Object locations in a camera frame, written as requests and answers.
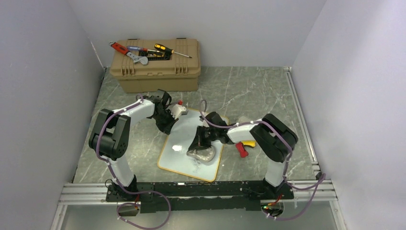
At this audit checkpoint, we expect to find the yellow black screwdriver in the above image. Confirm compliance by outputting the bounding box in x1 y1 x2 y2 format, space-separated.
154 44 192 58

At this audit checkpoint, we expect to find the yellow bone shaped eraser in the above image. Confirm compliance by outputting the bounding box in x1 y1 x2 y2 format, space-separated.
241 140 256 148

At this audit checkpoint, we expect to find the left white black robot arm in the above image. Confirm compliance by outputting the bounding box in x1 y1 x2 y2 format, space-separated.
89 90 178 201

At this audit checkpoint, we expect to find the purple cable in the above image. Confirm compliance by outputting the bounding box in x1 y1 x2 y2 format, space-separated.
199 99 327 222
95 93 172 230

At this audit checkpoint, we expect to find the tan plastic toolbox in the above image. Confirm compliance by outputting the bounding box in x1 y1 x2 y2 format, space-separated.
110 38 201 93

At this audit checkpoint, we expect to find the aluminium extrusion rail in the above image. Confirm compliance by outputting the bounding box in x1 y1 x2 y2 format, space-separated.
58 180 338 205

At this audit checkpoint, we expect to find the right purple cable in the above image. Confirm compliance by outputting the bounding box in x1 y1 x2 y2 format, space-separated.
199 99 327 222

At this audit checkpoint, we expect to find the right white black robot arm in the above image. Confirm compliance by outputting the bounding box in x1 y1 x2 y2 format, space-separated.
188 112 298 199

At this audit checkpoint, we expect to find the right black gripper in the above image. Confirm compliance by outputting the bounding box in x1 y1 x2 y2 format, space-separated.
191 126 219 152

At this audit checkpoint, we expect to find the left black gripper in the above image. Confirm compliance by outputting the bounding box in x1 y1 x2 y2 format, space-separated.
153 111 179 137

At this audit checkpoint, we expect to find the blue red small screwdriver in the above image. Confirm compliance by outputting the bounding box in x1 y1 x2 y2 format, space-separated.
126 46 160 53

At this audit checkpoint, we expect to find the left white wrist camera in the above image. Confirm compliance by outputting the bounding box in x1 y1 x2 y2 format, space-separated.
170 104 189 120

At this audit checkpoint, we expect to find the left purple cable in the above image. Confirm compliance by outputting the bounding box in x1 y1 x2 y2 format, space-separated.
95 93 172 230

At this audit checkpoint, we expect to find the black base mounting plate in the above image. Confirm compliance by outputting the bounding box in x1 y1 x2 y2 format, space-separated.
106 180 294 213

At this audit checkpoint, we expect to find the yellow framed whiteboard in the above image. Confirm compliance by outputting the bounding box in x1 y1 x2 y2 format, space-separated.
158 109 224 182

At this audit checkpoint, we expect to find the red handled adjustable wrench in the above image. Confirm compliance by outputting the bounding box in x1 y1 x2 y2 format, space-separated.
109 41 148 65

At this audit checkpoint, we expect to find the red bone shaped eraser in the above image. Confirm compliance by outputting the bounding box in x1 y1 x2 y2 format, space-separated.
235 142 249 158

